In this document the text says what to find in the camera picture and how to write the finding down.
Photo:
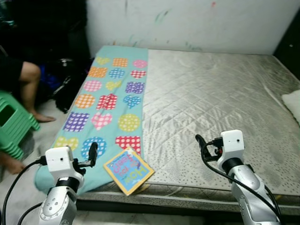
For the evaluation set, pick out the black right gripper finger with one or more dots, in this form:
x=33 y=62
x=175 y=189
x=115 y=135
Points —
x=200 y=146

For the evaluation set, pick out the blue yellow children's book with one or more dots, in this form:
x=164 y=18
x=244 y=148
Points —
x=126 y=171

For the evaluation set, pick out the white printed pillow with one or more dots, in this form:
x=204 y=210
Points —
x=293 y=105

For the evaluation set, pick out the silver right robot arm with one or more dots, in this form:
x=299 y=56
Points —
x=253 y=192

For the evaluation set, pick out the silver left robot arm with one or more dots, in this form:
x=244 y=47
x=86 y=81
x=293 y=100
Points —
x=58 y=206

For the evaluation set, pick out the white quilted mattress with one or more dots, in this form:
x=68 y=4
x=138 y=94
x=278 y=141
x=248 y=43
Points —
x=211 y=93

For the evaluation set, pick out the black bag with white print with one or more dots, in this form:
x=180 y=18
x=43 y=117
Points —
x=70 y=89

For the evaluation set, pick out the black bed base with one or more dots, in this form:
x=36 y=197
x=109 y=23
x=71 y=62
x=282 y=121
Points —
x=164 y=208

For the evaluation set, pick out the teal blanket with colourful shapes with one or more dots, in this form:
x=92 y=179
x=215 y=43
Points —
x=117 y=84

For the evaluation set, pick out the green plastic stool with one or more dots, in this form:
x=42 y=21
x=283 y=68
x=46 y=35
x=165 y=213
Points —
x=18 y=122

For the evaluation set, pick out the person in blue shirt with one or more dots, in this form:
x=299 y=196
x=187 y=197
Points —
x=30 y=79

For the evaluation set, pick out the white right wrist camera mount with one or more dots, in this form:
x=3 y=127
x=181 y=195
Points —
x=232 y=140

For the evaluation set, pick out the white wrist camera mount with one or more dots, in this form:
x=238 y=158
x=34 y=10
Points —
x=232 y=140
x=58 y=159

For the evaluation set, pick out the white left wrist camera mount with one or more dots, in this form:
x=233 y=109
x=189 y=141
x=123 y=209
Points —
x=58 y=159

